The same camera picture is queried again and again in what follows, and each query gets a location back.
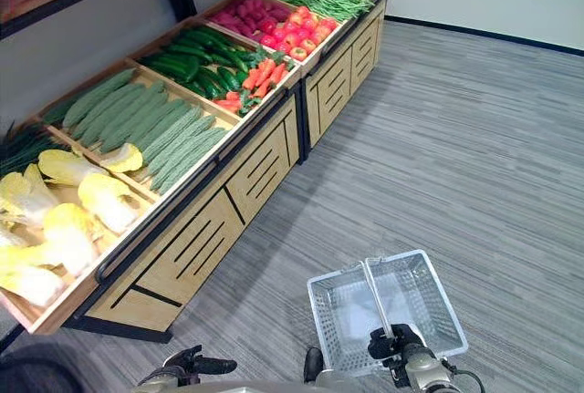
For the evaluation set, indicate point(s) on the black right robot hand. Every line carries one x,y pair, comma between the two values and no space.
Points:
399,338

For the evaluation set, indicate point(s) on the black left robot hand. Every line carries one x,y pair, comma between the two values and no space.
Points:
201,365

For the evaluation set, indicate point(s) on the white plastic shopping basket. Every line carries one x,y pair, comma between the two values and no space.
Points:
347,315

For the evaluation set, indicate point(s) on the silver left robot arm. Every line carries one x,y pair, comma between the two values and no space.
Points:
157,386

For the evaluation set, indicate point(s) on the silver robot leg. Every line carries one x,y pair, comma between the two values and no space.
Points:
330,383

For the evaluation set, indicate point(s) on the dark robot foot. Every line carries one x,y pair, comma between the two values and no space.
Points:
313,363

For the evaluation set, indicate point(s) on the long wooden display stand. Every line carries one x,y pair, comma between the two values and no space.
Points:
201,233

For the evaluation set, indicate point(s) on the yellow napa cabbage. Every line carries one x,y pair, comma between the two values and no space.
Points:
68,238
27,197
109,201
64,166
124,158
27,279

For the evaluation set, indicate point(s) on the green bitter gourd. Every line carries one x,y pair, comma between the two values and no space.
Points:
124,115
189,160
164,125
134,124
98,97
173,135
181,147
109,111

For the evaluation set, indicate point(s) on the short wooden display stand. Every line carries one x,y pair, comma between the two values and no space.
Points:
335,87

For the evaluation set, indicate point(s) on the orange carrot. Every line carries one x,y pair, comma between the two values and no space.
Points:
278,73
228,105
252,78
265,74
263,88

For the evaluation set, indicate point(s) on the dark green cucumber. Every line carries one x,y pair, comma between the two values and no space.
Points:
232,58
189,50
210,37
211,84
232,77
173,67

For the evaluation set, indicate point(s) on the green chives bunch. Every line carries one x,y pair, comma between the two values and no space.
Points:
23,147

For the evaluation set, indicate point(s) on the dark green gourd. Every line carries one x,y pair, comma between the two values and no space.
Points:
64,108

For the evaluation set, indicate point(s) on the pink sweet potato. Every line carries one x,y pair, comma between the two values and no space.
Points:
244,10
276,13
255,1
223,17

